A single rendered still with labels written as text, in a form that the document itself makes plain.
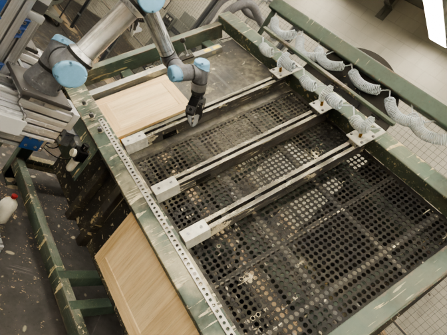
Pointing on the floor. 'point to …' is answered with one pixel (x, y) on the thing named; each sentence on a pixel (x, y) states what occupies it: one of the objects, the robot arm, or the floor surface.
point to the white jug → (7, 207)
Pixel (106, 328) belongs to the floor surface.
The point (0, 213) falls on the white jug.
